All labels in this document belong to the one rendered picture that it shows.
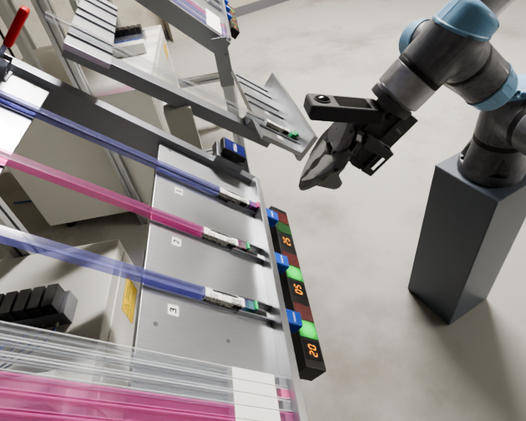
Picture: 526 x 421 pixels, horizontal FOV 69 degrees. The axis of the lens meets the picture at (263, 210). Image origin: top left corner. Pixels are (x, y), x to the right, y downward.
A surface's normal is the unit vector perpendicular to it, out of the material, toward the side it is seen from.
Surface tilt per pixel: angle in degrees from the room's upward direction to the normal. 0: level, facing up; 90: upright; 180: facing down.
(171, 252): 43
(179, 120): 90
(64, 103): 90
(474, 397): 0
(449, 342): 0
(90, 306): 0
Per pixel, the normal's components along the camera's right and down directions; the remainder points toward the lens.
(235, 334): 0.58, -0.64
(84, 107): 0.13, 0.67
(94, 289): -0.13, -0.72
